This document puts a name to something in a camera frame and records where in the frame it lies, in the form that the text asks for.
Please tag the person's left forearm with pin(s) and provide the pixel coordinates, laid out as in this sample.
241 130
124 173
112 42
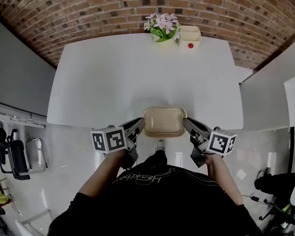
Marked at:
100 176

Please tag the tan shallow tray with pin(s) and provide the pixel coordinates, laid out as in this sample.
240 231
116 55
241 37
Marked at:
163 122

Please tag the cream box with red knob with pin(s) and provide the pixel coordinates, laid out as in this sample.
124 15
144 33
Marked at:
189 37

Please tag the black bag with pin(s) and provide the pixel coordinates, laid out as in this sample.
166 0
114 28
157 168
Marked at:
277 184

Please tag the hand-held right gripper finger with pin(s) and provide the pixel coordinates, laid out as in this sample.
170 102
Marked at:
195 129

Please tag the white bench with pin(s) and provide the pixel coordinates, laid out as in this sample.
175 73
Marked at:
34 220

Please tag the potted pink flowers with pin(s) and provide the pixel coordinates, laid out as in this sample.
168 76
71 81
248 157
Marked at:
162 23

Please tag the white table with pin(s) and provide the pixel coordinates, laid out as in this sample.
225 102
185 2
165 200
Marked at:
113 82

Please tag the white cabinet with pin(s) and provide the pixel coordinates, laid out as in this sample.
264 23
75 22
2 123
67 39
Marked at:
265 95

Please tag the person's right forearm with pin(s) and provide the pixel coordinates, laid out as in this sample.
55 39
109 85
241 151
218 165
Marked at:
223 178

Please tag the white shelf rack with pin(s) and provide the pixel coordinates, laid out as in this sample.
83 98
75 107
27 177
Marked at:
14 120

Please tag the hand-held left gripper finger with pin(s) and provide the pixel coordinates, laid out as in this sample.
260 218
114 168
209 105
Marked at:
135 126

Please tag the person's black shirt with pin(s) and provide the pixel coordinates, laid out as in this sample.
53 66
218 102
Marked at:
157 205

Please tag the person's black trouser leg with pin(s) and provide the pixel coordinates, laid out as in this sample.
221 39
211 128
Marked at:
158 157

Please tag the black office chair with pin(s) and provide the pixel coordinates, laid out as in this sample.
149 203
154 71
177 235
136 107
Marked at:
17 154

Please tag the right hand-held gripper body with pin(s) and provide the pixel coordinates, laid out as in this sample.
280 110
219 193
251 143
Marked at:
221 142

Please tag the person's white shoe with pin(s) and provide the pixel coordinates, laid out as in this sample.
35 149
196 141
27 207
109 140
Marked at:
160 145

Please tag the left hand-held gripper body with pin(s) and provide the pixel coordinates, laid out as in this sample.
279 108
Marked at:
110 140

